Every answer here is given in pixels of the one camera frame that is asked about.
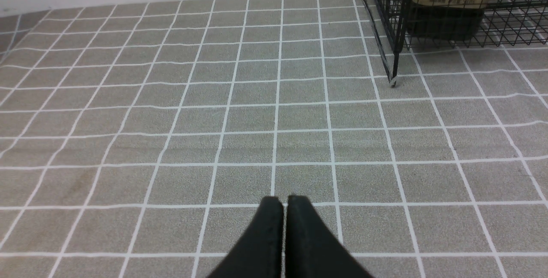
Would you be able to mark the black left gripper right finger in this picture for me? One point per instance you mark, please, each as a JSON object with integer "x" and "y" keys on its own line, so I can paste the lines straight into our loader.
{"x": 311, "y": 250}

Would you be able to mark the vinegar bottle gold cap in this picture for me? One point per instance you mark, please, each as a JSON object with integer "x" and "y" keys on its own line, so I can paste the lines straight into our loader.
{"x": 450, "y": 20}

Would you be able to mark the black wire mesh shelf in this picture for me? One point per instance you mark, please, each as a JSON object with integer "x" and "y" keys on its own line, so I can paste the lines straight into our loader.
{"x": 399, "y": 25}

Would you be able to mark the grey checked tablecloth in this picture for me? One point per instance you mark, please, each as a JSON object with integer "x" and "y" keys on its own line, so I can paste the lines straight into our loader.
{"x": 138, "y": 140}

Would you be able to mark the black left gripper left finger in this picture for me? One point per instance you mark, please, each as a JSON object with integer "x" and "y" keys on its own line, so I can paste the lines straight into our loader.
{"x": 258, "y": 251}

